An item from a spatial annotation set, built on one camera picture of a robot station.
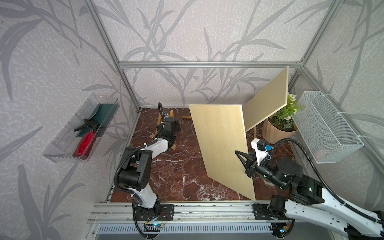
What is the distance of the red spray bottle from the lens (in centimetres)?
56

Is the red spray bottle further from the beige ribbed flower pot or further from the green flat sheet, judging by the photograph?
the beige ribbed flower pot

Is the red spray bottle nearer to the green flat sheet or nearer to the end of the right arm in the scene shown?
the green flat sheet

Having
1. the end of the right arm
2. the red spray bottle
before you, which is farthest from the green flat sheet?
the end of the right arm
